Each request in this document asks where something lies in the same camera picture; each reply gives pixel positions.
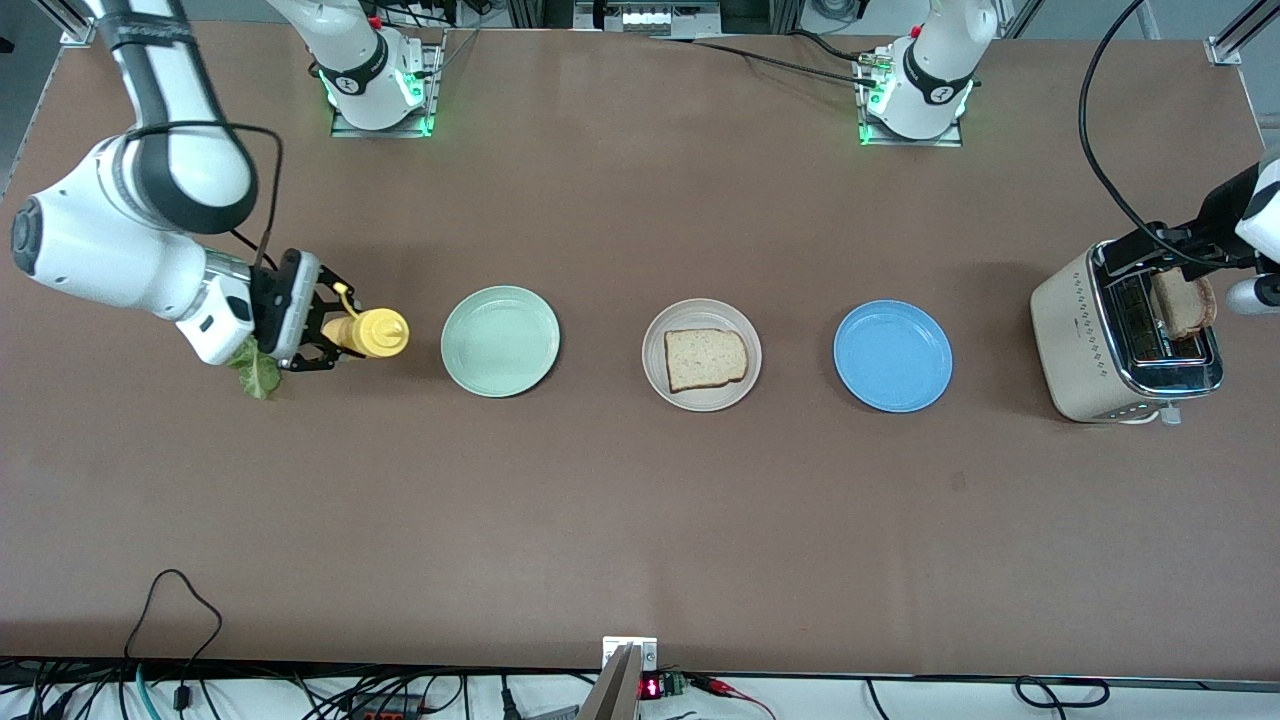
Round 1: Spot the beige plate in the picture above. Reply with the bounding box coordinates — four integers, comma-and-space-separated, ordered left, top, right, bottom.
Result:
642, 298, 763, 413

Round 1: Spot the long black table cable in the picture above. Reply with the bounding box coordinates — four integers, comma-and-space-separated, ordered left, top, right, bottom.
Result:
648, 36, 881, 89

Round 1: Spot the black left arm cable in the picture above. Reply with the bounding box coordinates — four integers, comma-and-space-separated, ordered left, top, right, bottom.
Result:
1078, 0, 1256, 271

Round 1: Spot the beige chrome toaster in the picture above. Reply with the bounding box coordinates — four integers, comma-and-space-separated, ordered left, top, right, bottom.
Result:
1030, 237, 1226, 428

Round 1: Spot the blue plate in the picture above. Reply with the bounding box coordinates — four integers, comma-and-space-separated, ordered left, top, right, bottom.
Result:
833, 300, 954, 414

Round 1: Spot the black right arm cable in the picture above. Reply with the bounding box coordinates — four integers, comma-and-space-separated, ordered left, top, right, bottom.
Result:
125, 122, 284, 271

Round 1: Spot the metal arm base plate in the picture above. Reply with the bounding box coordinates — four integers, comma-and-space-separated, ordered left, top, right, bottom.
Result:
330, 28, 446, 139
857, 50, 964, 149

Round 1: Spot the brown bread slice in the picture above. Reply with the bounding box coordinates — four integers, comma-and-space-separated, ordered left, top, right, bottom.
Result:
1150, 270, 1219, 341
664, 328, 749, 394

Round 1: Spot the yellow squeeze bottle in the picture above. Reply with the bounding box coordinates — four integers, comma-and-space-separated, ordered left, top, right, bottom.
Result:
322, 283, 410, 359

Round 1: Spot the green plate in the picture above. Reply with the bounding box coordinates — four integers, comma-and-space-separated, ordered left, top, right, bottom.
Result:
441, 286, 561, 399

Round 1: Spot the red clip wire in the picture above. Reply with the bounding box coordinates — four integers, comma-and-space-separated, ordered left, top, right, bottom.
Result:
690, 676, 776, 720

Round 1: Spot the silver camera mount bracket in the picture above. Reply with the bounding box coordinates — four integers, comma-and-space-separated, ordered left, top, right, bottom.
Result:
602, 636, 659, 673

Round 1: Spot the thin black looped cable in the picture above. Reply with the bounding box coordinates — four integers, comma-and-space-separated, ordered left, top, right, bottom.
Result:
122, 569, 223, 713

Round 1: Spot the green lettuce leaf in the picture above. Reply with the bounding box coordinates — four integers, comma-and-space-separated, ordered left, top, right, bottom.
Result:
228, 335, 284, 401

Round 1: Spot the aluminium frame profile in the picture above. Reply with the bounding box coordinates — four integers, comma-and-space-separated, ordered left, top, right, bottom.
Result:
45, 0, 98, 48
1205, 0, 1280, 68

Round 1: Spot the grey camera mount pole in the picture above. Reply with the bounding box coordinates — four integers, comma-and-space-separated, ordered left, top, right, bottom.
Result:
577, 644, 643, 720

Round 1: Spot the lit electronics box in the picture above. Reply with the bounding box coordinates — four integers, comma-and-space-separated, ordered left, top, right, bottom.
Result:
573, 0, 723, 39

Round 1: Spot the short black table cable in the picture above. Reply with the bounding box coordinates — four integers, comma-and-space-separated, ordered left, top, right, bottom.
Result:
788, 30, 881, 66

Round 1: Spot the black coiled cable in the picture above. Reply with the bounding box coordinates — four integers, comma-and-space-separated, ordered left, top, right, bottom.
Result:
1015, 677, 1111, 709

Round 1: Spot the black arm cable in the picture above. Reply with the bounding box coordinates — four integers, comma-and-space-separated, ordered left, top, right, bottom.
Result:
1078, 0, 1256, 271
125, 122, 284, 271

